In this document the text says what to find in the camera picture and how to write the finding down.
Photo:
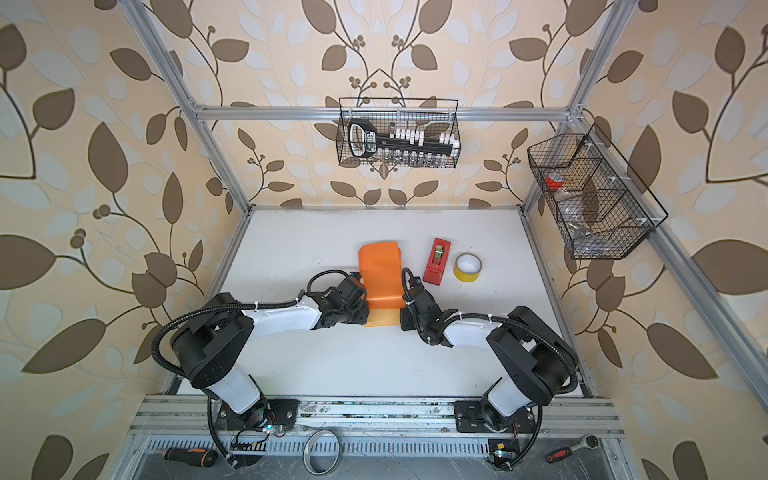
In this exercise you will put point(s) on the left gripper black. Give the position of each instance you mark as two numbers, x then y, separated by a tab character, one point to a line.
365	312

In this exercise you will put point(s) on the red tape dispenser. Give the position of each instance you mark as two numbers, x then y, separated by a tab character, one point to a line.
437	262

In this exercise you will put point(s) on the orange black screwdriver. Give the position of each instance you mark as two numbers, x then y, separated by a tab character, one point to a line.
194	457

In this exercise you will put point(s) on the yellow tape roll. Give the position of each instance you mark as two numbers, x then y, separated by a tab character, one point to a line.
467	267

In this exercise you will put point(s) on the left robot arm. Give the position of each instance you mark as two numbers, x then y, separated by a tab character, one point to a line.
204	346

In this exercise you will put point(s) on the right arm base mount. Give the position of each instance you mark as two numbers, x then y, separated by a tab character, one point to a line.
478	416

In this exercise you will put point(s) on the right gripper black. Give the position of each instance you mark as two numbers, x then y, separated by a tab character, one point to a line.
405	321

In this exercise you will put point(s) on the aluminium front rail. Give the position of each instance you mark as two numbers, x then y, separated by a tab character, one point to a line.
565	417

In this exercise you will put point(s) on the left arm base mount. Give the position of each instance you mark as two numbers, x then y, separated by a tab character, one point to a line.
264	417

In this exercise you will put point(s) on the red handled ratchet wrench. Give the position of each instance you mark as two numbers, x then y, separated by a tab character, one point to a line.
588	442

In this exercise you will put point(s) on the red capped item in basket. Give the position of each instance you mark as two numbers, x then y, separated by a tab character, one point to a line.
554	180

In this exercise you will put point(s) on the black wire basket wall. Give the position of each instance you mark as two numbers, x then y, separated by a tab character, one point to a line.
605	209
434	115

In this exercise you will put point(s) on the black wire basket right wall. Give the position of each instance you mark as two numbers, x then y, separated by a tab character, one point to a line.
605	209

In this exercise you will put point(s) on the black wire basket back wall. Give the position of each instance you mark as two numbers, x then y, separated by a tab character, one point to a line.
434	115

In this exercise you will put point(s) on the black socket tool set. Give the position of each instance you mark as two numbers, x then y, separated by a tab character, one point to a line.
364	141

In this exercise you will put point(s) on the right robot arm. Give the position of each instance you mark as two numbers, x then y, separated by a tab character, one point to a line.
538	363

